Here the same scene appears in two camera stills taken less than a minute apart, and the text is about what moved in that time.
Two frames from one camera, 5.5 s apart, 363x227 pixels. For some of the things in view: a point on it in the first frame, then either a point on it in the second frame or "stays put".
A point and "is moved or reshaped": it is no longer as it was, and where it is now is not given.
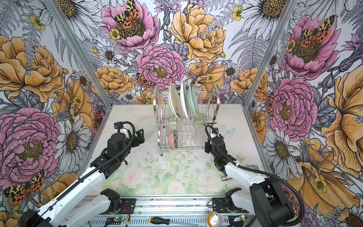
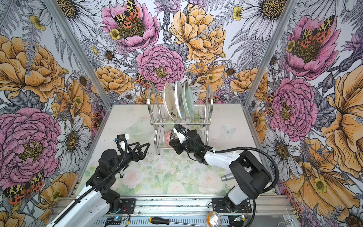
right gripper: (208, 144) -> (177, 144)
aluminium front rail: (166, 207) stays put
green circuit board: (114, 220) stays put
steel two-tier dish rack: (184, 117) is moved or reshaped
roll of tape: (213, 219) stays put
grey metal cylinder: (224, 178) stays put
